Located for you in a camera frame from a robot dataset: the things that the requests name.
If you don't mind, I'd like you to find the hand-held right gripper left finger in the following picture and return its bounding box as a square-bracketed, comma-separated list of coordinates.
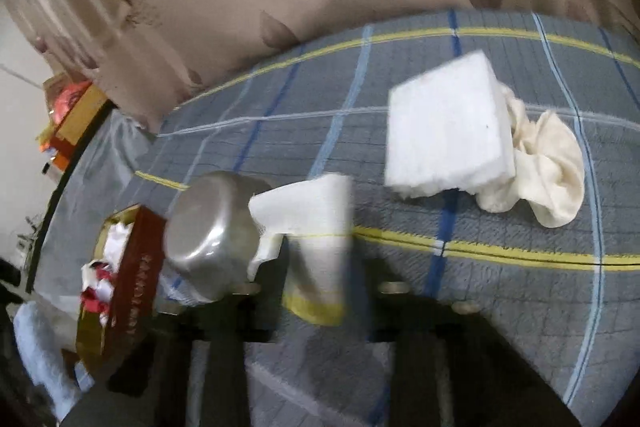
[107, 232, 291, 427]

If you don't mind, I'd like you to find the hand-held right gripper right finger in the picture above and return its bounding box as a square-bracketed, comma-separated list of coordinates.
[347, 252, 582, 427]

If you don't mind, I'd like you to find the white cloth with yellow edge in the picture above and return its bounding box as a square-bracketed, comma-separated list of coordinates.
[247, 173, 355, 327]

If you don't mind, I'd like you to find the red tin box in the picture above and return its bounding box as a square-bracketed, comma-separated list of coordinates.
[75, 204, 169, 380]

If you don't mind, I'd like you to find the steel bowl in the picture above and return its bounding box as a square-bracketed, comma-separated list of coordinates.
[163, 171, 275, 304]

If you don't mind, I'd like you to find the grey plastic bag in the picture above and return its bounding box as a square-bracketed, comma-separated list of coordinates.
[35, 111, 153, 308]

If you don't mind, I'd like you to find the cream scrunchie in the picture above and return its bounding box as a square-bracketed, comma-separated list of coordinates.
[475, 83, 586, 229]

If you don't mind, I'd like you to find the red and yellow carton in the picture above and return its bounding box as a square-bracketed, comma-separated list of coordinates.
[39, 73, 110, 170]

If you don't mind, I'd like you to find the pink plastic bag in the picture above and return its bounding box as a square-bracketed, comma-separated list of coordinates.
[54, 80, 95, 124]

